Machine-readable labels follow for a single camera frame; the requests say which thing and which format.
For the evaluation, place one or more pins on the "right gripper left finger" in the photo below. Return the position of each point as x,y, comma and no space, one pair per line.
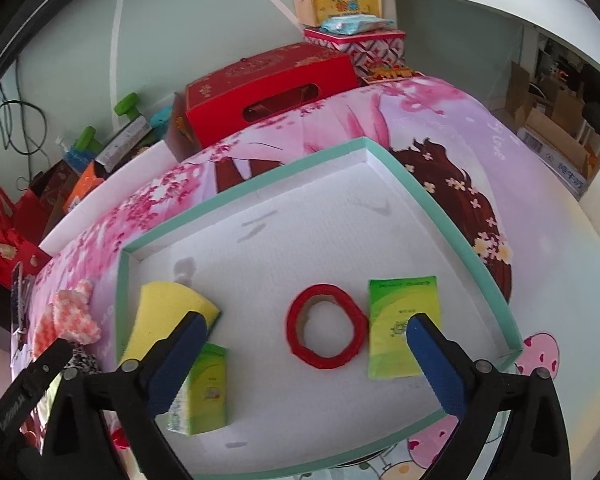
140,395

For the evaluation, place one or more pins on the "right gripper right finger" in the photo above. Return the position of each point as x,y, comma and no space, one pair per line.
466,389

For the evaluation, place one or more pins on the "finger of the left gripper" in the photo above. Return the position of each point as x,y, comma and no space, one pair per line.
22,395

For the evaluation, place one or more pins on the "green tissue pack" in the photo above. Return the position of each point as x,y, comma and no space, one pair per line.
199,406
391,304

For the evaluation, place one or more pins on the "yellow sponge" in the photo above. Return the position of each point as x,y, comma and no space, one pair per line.
162,305

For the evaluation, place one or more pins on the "pink white striped fuzzy cloth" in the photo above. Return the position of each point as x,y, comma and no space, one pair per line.
67,316

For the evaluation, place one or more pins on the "black white leopard scrunchie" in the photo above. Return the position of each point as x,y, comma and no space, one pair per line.
83,362

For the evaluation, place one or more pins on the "smartphone on clip stand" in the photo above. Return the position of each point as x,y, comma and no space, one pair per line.
20,294

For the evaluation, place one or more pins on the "red felt tote bag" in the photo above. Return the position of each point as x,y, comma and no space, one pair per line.
22,225

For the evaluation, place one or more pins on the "teal rimmed white tray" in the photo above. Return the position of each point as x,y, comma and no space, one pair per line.
310,299

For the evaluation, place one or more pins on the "orange cardboard box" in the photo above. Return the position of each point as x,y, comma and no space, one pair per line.
93,176

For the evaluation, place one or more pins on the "white foam board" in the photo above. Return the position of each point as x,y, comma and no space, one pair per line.
122,184

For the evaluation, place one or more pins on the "blue water bottle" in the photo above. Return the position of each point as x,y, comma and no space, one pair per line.
76,159

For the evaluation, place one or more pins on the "green dumbbell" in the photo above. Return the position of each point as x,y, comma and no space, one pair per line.
87,141
127,107

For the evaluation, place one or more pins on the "teal small toy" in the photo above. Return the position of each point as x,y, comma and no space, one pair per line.
160,122

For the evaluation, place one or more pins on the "cardboard boxes pile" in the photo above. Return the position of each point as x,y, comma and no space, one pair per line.
549,119

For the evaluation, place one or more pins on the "large red gift box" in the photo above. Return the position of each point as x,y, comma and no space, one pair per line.
263,86

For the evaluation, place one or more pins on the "red white patterned box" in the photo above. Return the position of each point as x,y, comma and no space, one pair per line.
382,48

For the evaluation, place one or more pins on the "blue wet wipes pack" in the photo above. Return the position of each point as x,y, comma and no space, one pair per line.
354,24

